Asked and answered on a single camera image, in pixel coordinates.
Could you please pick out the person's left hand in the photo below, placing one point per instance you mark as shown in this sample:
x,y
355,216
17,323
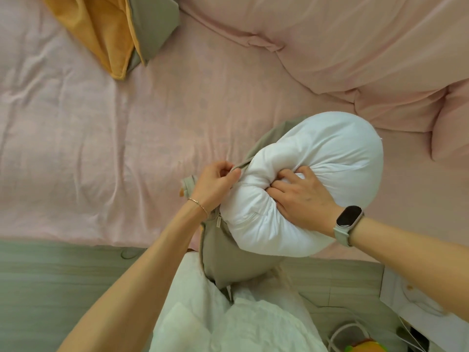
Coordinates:
x,y
214,185

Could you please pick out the person's right hand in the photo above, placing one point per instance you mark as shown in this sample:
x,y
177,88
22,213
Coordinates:
x,y
304,201

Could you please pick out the white pillow insert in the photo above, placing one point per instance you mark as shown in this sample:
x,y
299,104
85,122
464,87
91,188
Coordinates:
x,y
329,161

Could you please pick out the grey and orange pillowcase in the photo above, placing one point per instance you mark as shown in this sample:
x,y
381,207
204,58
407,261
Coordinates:
x,y
227,252
110,32

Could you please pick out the pink bed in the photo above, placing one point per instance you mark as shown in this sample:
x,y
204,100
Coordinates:
x,y
110,142

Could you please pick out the person's left forearm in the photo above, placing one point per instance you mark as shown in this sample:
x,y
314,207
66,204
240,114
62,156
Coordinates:
x,y
128,289

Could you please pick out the person's right forearm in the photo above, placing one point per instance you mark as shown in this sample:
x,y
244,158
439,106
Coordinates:
x,y
414,252

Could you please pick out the person's white shorts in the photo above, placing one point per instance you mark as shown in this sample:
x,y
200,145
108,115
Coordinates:
x,y
238,318

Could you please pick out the white smartwatch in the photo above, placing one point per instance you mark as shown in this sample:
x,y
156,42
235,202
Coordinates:
x,y
348,221

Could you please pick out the white round rim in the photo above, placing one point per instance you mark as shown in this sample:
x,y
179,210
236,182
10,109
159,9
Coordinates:
x,y
346,331

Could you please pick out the white nightstand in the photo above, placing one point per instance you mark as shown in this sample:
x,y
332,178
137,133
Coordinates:
x,y
414,304

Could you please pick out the orange and green plush cushion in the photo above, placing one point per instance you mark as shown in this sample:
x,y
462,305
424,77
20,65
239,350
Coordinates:
x,y
366,346

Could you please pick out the pink pillow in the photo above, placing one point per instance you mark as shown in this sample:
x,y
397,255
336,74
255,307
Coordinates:
x,y
452,124

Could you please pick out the pink ruffled duvet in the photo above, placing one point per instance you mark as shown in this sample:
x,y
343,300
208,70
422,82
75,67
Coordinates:
x,y
366,43

